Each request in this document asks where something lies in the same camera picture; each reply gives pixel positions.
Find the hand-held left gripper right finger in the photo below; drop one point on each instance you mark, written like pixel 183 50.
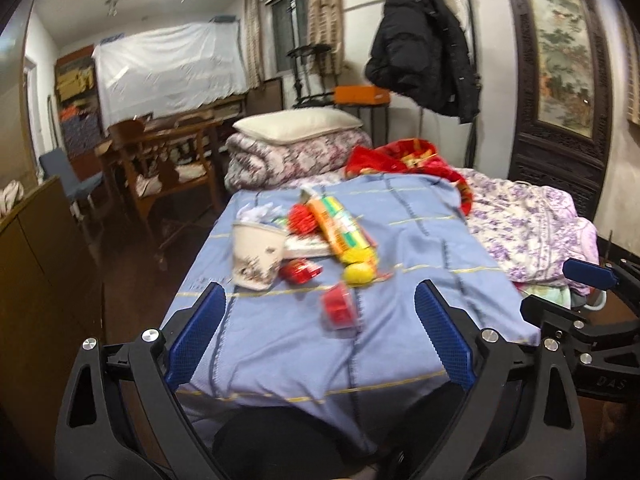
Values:
pixel 445 335

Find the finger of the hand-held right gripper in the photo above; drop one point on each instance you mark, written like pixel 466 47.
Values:
pixel 587 272
pixel 550 315

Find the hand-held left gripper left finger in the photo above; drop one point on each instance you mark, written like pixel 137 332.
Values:
pixel 195 330

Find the printed paper cup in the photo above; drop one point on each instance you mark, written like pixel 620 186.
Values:
pixel 257 260

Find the red knot ornament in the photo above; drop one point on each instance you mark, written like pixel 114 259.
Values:
pixel 302 220

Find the purple floral quilt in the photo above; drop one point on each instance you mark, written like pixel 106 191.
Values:
pixel 515 220

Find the light blue blanket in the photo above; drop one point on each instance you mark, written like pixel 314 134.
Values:
pixel 400 240

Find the red plastic cup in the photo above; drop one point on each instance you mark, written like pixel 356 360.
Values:
pixel 340 307

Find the red foil wrapper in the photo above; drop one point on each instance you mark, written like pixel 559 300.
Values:
pixel 297 270

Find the crumpled white tissue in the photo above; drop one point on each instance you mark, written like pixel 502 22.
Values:
pixel 255 212

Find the person's black trousers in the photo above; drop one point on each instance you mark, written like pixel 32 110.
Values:
pixel 280 440

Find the orange green snack packet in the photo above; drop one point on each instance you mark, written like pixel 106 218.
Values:
pixel 340 230

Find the brown wooden cabinet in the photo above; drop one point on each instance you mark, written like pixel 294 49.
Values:
pixel 45 270

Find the red patterned blanket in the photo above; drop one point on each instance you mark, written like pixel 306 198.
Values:
pixel 400 157

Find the wooden armchair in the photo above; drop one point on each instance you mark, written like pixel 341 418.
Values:
pixel 165 145

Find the folded grey floral quilt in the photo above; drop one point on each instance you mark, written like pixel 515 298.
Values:
pixel 280 157

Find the beige striped curtain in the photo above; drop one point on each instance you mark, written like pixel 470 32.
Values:
pixel 325 15
pixel 254 35
pixel 632 70

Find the blue grey chair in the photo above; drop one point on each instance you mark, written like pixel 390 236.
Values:
pixel 60 165

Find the carved wooden painted panel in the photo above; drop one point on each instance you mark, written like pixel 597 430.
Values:
pixel 565 60

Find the cream pillow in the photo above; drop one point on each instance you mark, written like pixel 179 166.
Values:
pixel 295 125

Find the dark framed board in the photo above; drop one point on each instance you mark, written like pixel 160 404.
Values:
pixel 267 97

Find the shelf of colourful cloth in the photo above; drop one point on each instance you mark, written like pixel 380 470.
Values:
pixel 77 110

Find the orange box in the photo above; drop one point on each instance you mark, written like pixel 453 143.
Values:
pixel 360 95

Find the white cloth cover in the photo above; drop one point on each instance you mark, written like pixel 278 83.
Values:
pixel 170 70

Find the black padded jacket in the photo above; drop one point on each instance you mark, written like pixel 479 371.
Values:
pixel 420 45

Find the black tiered stand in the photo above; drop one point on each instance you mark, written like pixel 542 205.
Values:
pixel 310 50

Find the window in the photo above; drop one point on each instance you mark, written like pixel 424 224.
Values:
pixel 290 35

